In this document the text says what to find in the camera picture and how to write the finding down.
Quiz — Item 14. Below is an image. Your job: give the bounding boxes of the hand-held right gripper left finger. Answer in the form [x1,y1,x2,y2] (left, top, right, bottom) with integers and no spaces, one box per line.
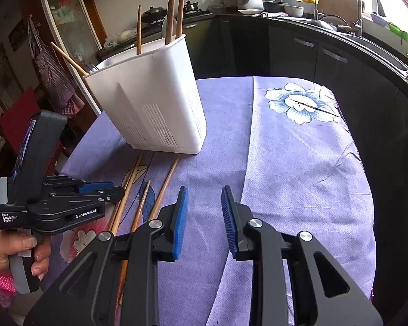
[23,186,190,326]

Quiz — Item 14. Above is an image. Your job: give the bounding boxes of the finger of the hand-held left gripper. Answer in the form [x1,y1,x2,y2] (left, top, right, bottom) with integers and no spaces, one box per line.
[66,186,126,207]
[44,176,115,195]

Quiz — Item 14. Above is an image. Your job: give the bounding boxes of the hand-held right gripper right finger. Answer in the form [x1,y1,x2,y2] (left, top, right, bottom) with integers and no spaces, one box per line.
[221,185,383,326]

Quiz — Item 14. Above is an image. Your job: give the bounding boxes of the pile of wooden chopsticks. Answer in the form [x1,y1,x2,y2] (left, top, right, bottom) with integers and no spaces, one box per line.
[107,153,181,308]

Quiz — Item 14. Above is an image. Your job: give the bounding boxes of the white plastic utensil holder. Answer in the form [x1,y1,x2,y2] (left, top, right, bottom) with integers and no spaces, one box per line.
[83,34,207,156]

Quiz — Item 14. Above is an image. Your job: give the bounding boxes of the dark wooden chopstick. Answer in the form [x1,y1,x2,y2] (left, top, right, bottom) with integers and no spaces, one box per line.
[136,5,143,55]

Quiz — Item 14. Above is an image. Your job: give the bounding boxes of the person's left hand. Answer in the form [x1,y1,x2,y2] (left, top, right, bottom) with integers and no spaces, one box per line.
[0,230,52,282]

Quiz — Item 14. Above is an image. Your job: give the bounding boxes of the red chair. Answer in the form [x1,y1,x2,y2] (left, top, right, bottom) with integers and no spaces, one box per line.
[0,86,43,146]

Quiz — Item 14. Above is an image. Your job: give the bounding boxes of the purple floral tablecloth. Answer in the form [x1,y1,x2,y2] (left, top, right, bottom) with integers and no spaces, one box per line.
[49,76,376,326]

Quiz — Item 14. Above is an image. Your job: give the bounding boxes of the checked apron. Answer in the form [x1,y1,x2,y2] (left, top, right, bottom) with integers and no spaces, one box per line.
[27,15,84,118]

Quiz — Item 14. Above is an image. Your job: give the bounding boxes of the sliding glass door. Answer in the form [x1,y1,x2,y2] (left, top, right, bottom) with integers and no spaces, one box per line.
[36,0,104,114]

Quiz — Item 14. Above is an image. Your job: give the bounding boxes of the white bag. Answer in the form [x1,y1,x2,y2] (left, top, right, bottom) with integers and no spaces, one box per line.
[104,30,137,48]

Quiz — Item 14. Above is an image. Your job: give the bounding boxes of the black wok with lid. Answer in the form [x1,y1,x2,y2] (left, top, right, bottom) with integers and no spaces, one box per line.
[141,6,167,24]

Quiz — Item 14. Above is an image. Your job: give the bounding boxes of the dark base cabinets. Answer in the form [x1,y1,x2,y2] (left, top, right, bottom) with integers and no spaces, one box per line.
[195,15,408,313]

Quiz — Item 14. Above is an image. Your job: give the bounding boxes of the green base cabinets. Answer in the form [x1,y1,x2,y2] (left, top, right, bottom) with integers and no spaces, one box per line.
[97,20,219,72]

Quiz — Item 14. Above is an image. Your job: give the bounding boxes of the gas stove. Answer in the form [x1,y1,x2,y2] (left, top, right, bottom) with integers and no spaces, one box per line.
[146,10,215,25]

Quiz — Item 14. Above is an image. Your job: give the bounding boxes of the dark pan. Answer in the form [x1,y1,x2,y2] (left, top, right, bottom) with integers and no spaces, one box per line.
[306,15,347,30]

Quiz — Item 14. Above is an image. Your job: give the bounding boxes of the dark cooking pot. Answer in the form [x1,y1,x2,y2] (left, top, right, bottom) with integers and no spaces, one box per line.
[262,1,288,13]

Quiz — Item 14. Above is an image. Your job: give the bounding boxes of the steel double sink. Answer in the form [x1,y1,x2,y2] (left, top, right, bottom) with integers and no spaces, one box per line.
[306,18,408,72]

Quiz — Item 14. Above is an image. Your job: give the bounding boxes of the small steel faucet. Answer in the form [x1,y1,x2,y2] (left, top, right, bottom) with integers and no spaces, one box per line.
[297,0,318,20]

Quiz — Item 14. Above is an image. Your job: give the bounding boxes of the wooden cutting board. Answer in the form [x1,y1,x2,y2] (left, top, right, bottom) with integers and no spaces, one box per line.
[317,0,359,21]

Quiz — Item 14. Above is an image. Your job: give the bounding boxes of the tall steel faucet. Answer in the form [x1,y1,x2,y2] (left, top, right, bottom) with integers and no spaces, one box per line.
[356,0,381,38]

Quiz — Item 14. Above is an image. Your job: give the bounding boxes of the green plastic containers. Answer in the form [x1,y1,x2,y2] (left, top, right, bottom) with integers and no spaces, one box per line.
[388,22,408,46]

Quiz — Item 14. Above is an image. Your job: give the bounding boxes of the wall poster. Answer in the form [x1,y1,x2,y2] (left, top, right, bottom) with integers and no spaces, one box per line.
[0,46,24,109]

